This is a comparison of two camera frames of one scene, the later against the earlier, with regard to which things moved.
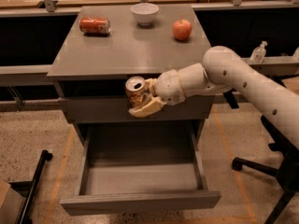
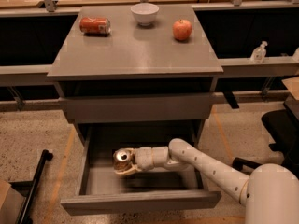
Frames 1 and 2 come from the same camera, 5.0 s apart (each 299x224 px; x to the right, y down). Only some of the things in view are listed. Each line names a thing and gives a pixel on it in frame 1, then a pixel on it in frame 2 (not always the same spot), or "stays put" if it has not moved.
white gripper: (169, 87) → (144, 158)
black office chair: (287, 174) stays put
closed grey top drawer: (106, 109) stays put
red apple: (182, 29) stays put
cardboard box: (11, 203) stays put
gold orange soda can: (135, 90) → (121, 159)
